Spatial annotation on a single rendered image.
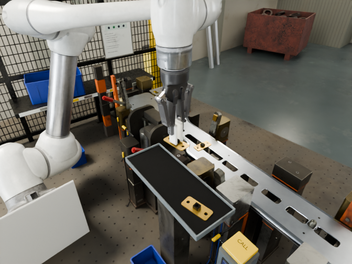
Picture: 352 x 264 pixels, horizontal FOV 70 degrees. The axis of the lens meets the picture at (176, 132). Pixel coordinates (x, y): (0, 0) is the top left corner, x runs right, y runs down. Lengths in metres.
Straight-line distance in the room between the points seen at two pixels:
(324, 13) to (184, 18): 6.91
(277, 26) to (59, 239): 5.40
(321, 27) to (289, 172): 6.54
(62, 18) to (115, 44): 1.07
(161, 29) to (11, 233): 0.84
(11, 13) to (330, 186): 1.61
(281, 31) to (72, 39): 5.10
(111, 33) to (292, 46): 4.49
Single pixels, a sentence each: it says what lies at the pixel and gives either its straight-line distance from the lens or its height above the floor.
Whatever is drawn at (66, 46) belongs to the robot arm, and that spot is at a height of 1.44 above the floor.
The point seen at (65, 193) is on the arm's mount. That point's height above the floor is 0.98.
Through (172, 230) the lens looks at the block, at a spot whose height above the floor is 1.00.
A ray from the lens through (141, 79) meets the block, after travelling 1.71.
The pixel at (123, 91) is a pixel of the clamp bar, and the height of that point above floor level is 1.15.
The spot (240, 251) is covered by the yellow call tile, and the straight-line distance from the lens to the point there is 0.65.
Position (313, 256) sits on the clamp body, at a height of 1.06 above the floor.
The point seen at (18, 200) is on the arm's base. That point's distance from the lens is 1.18.
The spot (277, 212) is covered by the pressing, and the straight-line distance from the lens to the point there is 0.96.
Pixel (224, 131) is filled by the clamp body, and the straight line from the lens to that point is 1.30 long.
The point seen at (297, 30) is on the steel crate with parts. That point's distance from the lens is 5.75.
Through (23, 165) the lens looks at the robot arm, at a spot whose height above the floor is 1.03.
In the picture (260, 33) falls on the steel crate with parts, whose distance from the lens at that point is 5.98.
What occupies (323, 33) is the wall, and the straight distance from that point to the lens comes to 7.47.
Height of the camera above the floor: 1.71
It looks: 34 degrees down
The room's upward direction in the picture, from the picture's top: straight up
